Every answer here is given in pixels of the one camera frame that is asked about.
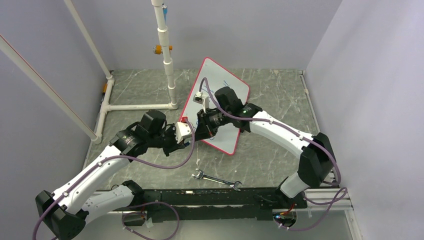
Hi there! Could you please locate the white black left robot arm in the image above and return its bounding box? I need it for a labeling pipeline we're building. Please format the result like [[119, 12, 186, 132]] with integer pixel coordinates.
[[31, 110, 195, 240]]

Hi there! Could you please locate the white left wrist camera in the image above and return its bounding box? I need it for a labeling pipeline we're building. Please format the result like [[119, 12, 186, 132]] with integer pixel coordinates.
[[175, 116, 194, 144]]

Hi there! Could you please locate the white PVC pipe frame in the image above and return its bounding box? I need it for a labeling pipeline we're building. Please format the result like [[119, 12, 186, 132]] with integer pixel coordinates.
[[64, 0, 178, 141]]

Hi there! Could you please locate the diagonal white pipe red stripe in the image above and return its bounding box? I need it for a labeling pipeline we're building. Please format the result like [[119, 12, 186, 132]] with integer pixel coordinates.
[[0, 35, 101, 144]]

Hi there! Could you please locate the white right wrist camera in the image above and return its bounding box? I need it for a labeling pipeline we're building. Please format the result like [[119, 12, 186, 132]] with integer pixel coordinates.
[[193, 91, 210, 113]]

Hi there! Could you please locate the orange pipe valve fitting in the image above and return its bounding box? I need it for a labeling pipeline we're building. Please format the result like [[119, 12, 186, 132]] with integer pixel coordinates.
[[152, 45, 173, 55]]

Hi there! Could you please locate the aluminium extrusion frame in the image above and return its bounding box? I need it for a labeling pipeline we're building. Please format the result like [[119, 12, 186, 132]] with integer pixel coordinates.
[[297, 70, 348, 233]]

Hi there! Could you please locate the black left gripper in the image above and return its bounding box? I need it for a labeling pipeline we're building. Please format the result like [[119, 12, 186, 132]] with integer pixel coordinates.
[[148, 122, 186, 157]]

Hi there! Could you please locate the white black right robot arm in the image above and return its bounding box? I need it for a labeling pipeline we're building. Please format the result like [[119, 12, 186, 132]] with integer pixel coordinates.
[[193, 86, 336, 208]]

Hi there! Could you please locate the pink-framed whiteboard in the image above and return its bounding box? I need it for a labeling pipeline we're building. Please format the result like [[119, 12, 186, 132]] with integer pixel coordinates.
[[180, 57, 250, 156]]

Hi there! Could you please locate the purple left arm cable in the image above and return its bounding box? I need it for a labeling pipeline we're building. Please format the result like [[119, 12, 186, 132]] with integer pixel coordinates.
[[32, 119, 197, 240]]

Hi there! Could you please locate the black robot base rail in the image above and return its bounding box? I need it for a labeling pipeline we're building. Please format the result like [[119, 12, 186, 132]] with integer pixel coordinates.
[[120, 187, 308, 223]]

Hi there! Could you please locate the silver double open-end wrench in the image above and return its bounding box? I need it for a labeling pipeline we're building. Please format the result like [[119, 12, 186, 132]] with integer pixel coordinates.
[[191, 168, 243, 191]]

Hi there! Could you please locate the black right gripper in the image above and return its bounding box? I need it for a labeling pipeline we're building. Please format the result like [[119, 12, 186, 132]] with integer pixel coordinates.
[[191, 108, 231, 143]]

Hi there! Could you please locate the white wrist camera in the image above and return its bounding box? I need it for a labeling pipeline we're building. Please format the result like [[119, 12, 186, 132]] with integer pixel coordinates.
[[175, 116, 194, 144], [193, 91, 210, 113]]

